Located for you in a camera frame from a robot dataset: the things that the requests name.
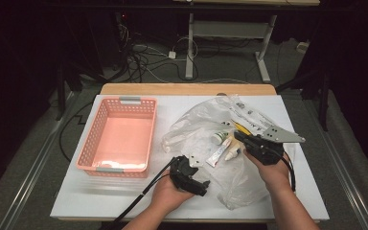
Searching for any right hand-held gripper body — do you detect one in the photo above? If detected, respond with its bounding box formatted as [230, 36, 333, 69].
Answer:
[246, 125, 307, 167]

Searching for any white ointment tube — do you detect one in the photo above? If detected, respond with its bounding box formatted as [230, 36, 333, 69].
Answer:
[205, 136, 234, 168]

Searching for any black stand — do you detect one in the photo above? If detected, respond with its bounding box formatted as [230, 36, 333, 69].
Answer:
[55, 12, 109, 122]
[276, 63, 334, 132]

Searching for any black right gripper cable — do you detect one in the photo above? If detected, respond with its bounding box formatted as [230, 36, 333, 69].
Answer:
[281, 151, 297, 194]

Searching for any white desk frame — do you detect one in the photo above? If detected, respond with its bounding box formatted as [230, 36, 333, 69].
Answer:
[172, 0, 321, 84]

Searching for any black floor cable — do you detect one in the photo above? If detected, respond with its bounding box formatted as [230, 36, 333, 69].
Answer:
[58, 102, 94, 162]

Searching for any tangle of floor cables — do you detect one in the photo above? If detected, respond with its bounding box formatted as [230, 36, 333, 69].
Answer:
[116, 22, 200, 84]

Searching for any clear plastic bag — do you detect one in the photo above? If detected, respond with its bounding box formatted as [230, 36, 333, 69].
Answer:
[161, 94, 298, 211]

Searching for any person's right hand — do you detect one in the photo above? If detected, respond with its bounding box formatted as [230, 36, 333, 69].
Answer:
[243, 150, 292, 194]

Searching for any pink plastic basket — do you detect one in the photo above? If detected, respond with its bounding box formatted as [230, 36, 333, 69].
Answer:
[76, 96, 158, 178]

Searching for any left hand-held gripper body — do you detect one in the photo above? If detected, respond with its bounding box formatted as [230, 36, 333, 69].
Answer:
[169, 154, 209, 196]

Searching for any metal floor rail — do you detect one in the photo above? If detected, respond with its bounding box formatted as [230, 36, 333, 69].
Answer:
[0, 92, 78, 230]
[303, 95, 368, 230]

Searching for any person's left hand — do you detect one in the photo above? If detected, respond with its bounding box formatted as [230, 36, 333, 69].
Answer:
[149, 177, 196, 214]

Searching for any white board sheet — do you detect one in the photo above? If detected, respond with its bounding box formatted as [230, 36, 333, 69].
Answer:
[50, 94, 330, 221]

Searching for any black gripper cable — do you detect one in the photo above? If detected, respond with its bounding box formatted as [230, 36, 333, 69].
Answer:
[108, 156, 179, 230]
[281, 151, 297, 194]

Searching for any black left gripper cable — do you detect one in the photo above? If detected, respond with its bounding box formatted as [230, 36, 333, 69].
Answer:
[108, 156, 179, 230]

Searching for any small white dropper bottle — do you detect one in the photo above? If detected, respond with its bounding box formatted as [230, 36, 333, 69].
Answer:
[224, 145, 242, 162]

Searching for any white power strip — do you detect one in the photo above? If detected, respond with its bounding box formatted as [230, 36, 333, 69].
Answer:
[296, 41, 311, 54]

